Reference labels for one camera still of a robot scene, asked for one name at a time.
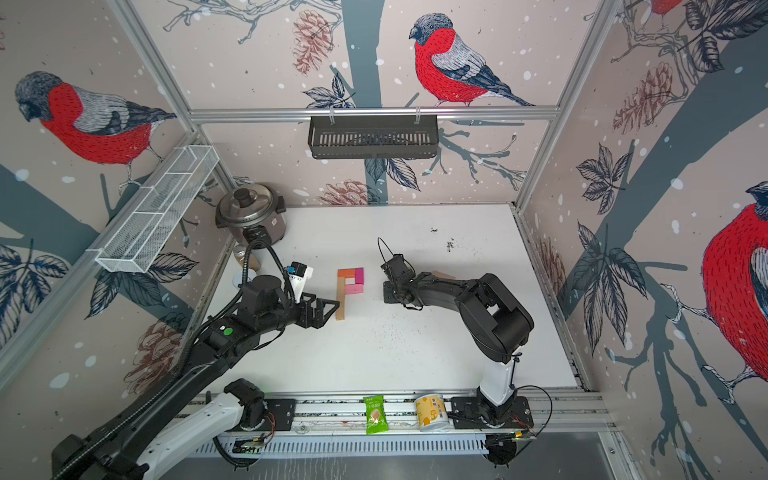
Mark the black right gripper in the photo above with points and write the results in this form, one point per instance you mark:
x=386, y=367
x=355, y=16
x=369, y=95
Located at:
x=387, y=291

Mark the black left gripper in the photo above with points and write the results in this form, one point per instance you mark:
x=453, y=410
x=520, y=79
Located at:
x=319, y=319

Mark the long wooden block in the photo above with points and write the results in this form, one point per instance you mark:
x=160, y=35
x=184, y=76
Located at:
x=341, y=289
x=340, y=312

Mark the light pink block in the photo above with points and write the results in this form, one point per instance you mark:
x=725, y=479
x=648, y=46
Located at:
x=353, y=289

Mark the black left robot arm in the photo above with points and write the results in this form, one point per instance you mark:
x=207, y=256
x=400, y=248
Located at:
x=143, y=441

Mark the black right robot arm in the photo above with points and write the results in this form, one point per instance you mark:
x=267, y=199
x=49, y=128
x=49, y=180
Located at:
x=498, y=324

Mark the glass spice jar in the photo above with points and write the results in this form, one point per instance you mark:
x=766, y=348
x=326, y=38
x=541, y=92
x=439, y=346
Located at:
x=252, y=262

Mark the green snack packet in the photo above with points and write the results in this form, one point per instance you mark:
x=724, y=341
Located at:
x=375, y=418

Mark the silver rice cooker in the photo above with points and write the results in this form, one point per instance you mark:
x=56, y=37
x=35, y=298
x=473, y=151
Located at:
x=253, y=212

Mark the black hanging metal basket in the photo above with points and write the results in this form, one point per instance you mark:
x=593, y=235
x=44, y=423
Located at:
x=374, y=137

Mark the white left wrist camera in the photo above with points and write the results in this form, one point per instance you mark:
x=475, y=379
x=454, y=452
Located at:
x=298, y=275

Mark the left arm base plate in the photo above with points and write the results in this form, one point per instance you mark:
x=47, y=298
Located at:
x=280, y=414

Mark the yellow cup on rail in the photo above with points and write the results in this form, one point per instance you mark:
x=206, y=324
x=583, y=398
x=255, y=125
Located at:
x=431, y=413

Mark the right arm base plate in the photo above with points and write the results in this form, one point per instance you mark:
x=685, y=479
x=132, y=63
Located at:
x=478, y=412

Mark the white wire basket shelf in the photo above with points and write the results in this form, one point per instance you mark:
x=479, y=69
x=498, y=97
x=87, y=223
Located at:
x=142, y=236

